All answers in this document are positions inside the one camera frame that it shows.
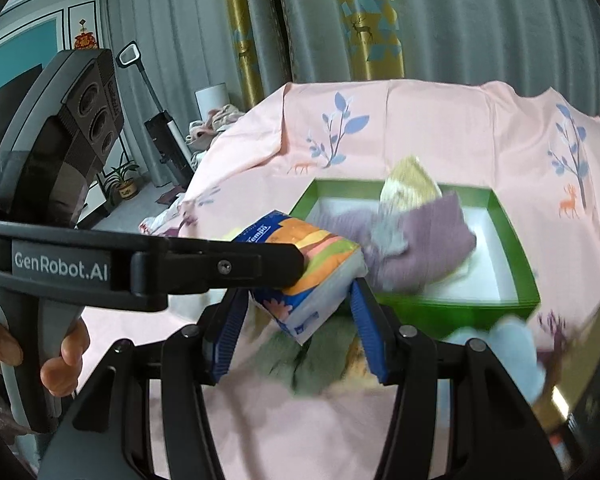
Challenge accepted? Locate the blue plush elephant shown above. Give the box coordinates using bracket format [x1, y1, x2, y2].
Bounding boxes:
[450, 317, 548, 406]

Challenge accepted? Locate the potted plant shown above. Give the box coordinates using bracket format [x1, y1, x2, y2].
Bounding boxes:
[100, 152, 141, 206]

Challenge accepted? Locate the cream yellow fluffy towel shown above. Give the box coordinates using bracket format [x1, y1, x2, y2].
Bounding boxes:
[380, 155, 443, 206]

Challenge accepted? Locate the person's left hand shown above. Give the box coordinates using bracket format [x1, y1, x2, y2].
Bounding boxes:
[0, 305, 91, 391]

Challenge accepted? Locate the upright vacuum cleaner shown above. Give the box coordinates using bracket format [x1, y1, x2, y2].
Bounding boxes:
[116, 42, 196, 191]

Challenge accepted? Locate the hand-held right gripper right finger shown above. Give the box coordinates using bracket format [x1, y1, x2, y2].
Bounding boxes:
[347, 277, 563, 480]

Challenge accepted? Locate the black television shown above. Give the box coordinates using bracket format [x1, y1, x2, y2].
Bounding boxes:
[0, 62, 48, 196]

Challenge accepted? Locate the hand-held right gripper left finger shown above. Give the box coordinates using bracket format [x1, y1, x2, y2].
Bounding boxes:
[40, 285, 253, 480]

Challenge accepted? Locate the grey curtain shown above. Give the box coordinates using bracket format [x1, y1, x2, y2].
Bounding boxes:
[97, 0, 600, 181]

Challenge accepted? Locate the red wall ornament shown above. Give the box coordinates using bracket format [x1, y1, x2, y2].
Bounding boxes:
[75, 17, 101, 51]

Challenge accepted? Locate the gold patterned curtain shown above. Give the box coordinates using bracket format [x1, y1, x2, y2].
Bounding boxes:
[222, 0, 266, 111]
[340, 0, 406, 81]

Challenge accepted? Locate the black gold tin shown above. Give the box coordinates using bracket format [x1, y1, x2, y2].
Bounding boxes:
[530, 300, 600, 461]

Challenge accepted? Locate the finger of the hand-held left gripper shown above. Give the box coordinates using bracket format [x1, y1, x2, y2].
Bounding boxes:
[130, 237, 307, 297]

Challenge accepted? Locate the colourful striped tissue packet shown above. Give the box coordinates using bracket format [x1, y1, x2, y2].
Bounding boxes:
[230, 210, 371, 346]

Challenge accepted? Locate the pink printed sheet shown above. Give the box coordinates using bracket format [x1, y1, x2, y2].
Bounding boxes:
[75, 80, 600, 480]

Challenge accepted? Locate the purple grey cloth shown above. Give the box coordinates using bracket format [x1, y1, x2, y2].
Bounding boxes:
[310, 192, 478, 293]

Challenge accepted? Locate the green grey cloth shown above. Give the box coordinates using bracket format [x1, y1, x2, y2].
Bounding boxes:
[252, 320, 361, 401]

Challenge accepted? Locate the green cardboard box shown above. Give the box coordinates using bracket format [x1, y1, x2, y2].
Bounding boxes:
[287, 177, 541, 343]

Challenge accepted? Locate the pile of clothes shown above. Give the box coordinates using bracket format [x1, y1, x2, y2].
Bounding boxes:
[187, 104, 246, 171]

